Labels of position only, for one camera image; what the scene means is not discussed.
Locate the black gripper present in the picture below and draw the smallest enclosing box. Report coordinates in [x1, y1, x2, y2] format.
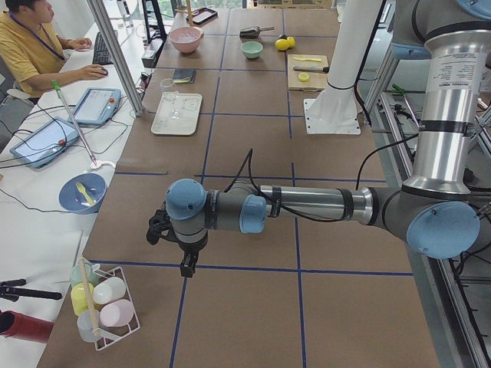
[176, 229, 208, 278]

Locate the green bowl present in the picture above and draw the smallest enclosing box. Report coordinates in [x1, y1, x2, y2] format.
[240, 41, 263, 60]

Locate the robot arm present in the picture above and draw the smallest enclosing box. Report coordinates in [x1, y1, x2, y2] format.
[149, 1, 490, 278]

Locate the blue bowl with fork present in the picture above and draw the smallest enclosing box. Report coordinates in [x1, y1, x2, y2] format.
[58, 172, 107, 215]

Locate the pink bowl with ice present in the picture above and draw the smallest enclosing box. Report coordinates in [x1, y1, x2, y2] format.
[169, 26, 204, 54]

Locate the black ice scoop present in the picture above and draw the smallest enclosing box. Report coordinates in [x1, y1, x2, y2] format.
[239, 26, 275, 39]

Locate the clear wine glass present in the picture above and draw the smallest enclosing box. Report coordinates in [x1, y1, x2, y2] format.
[163, 91, 180, 120]

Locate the cream bear tray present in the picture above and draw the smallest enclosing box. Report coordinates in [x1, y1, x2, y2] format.
[150, 92, 203, 136]

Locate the blue teach pendant tablet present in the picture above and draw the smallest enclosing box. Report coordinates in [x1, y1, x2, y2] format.
[73, 87, 122, 127]

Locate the red cylinder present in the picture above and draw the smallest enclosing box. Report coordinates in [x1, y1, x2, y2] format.
[1, 310, 54, 343]

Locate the grey yellow folded cloth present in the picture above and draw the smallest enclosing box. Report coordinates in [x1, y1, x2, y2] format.
[172, 68, 196, 84]

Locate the lemon half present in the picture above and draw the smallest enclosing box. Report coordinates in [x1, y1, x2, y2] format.
[298, 73, 310, 82]

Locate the wooden cutting board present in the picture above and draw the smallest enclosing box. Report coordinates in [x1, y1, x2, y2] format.
[287, 54, 329, 90]

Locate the steel muddler rod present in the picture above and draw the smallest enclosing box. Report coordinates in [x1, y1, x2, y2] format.
[292, 65, 330, 74]

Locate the black keyboard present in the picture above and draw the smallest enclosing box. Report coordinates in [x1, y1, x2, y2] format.
[92, 32, 113, 65]

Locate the yellow plastic knife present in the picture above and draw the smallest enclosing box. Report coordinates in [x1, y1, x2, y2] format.
[293, 57, 322, 62]

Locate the person in yellow shirt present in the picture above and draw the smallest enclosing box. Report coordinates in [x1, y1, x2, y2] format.
[1, 1, 107, 102]

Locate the white wire cup rack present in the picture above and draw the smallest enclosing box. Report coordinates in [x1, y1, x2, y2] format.
[70, 258, 141, 351]

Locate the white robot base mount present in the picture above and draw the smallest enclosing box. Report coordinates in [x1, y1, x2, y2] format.
[304, 0, 385, 135]

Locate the aluminium frame post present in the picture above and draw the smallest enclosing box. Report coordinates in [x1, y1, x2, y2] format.
[86, 0, 144, 117]

